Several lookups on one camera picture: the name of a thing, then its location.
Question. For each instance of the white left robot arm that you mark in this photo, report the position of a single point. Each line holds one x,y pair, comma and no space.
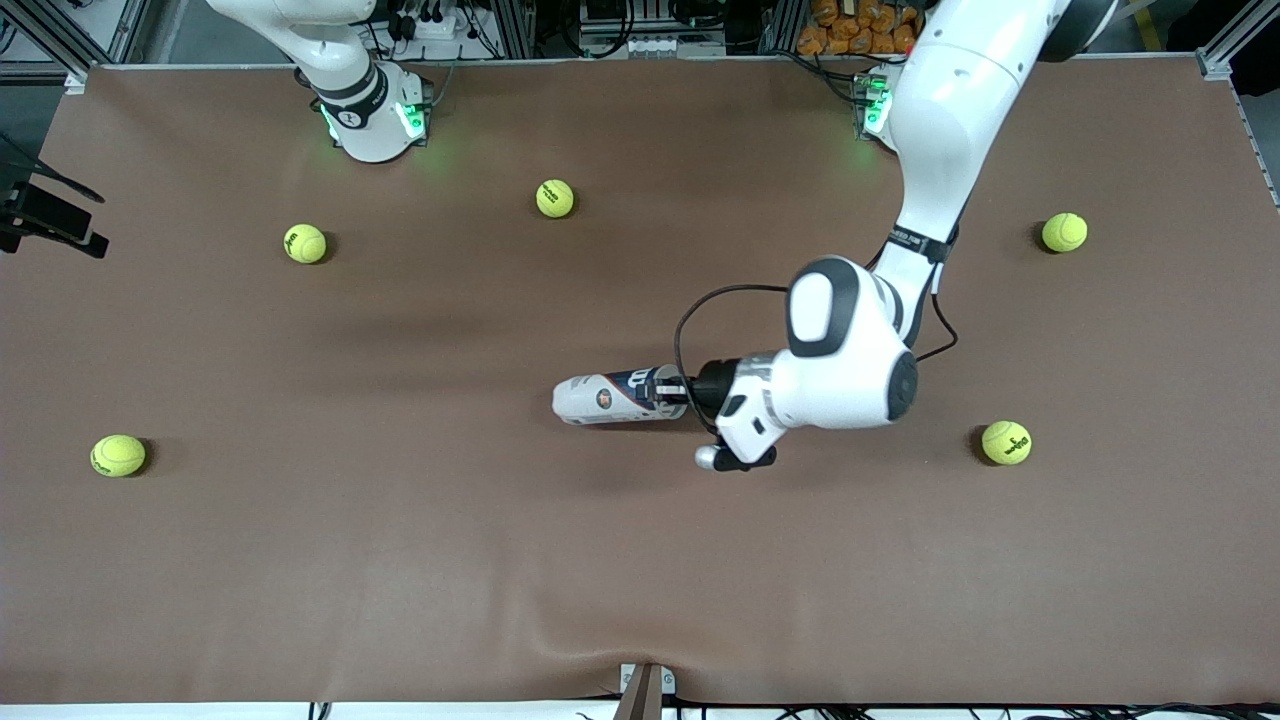
940,110

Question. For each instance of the yellow tennis ball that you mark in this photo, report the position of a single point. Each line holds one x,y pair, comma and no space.
555,198
1064,232
1006,442
305,243
118,455

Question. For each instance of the grey equipment box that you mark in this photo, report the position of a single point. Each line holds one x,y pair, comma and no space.
650,30

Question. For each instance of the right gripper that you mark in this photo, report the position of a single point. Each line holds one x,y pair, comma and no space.
54,212

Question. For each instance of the white blue tennis ball can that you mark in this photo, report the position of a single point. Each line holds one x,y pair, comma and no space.
605,398

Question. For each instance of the white power strip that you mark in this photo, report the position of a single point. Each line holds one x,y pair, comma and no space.
440,27

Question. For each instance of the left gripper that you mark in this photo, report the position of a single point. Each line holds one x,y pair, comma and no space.
712,385

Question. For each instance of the orange snack bags pile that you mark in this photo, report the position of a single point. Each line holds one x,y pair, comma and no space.
850,25

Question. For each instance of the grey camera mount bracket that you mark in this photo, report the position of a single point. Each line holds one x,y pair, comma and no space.
645,690

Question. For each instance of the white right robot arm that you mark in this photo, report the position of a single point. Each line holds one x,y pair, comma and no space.
365,110

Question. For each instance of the brown table mat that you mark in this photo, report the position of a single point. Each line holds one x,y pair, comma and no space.
640,560

